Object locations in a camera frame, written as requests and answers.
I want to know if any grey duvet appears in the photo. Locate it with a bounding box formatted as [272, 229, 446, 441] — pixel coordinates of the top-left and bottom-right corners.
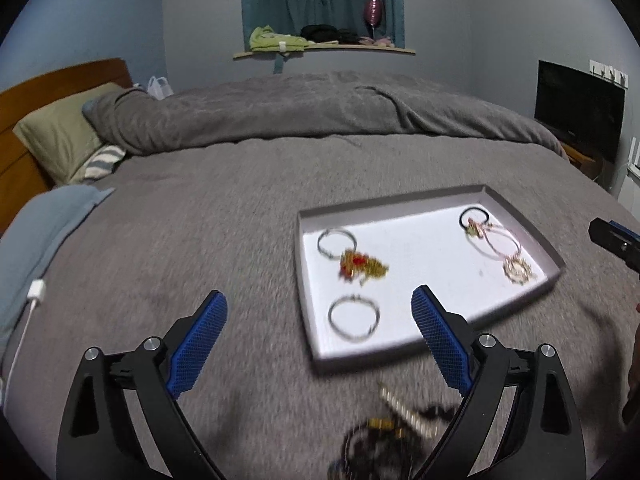
[0, 70, 637, 480]

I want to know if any striped pillow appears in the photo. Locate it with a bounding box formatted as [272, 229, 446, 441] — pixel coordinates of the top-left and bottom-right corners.
[82, 145, 127, 181]

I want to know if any large black bead bracelet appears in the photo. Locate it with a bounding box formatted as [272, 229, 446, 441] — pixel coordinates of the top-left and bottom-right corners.
[344, 401, 461, 480]

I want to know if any silver ring bracelet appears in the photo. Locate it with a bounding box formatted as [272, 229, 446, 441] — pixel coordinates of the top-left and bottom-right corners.
[327, 294, 381, 343]

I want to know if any wooden headboard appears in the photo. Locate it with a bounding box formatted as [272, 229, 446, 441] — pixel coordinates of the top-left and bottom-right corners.
[0, 57, 134, 236]

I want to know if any clear bangle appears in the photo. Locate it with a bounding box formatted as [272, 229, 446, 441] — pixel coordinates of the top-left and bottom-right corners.
[317, 228, 358, 261]

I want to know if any grey shallow box tray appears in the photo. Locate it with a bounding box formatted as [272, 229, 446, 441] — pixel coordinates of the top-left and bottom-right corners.
[295, 184, 565, 373]

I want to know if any red gold charm jewelry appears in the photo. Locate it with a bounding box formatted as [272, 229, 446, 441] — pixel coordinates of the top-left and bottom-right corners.
[338, 249, 388, 286]

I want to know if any wooden window shelf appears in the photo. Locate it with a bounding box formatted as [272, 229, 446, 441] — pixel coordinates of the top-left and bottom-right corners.
[232, 44, 416, 61]

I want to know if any white charger cable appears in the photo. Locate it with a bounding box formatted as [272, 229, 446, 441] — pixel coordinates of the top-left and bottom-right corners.
[0, 278, 48, 411]

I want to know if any pink item on shelf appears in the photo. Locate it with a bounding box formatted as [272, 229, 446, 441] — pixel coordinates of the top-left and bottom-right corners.
[361, 37, 395, 48]

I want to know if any pink glass goblet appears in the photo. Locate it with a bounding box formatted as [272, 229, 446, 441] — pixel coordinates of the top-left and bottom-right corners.
[363, 0, 384, 40]

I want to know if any pearl bar clip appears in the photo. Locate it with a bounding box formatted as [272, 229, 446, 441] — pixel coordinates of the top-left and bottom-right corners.
[378, 382, 442, 440]

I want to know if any white wall switch panel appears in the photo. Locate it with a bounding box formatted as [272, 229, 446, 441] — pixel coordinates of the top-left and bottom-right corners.
[589, 60, 629, 89]

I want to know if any pink cord necklace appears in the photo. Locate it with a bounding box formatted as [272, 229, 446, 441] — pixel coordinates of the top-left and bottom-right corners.
[466, 219, 524, 262]

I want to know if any wooden tv stand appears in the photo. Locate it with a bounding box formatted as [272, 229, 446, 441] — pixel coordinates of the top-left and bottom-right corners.
[562, 143, 603, 181]

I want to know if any green cloth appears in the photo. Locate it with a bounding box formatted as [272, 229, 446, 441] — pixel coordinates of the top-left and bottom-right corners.
[250, 26, 309, 53]

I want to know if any person's hand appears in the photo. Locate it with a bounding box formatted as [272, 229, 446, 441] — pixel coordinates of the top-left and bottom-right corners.
[623, 326, 640, 424]

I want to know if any black television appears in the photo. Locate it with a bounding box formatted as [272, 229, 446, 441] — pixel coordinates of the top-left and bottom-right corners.
[534, 60, 626, 164]

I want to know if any white plastic bag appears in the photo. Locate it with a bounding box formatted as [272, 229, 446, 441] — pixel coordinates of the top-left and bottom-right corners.
[146, 76, 174, 101]

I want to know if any small dark bead bracelet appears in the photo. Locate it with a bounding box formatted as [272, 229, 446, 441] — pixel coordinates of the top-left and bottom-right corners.
[326, 421, 421, 480]

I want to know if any black hair tie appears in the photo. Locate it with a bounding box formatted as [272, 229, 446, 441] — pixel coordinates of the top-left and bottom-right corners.
[458, 206, 490, 230]

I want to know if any black cloth on shelf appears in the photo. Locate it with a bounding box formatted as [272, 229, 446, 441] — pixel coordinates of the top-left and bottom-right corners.
[299, 24, 360, 44]

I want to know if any olive green pillow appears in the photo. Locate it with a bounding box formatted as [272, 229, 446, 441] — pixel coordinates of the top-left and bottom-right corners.
[13, 82, 122, 185]

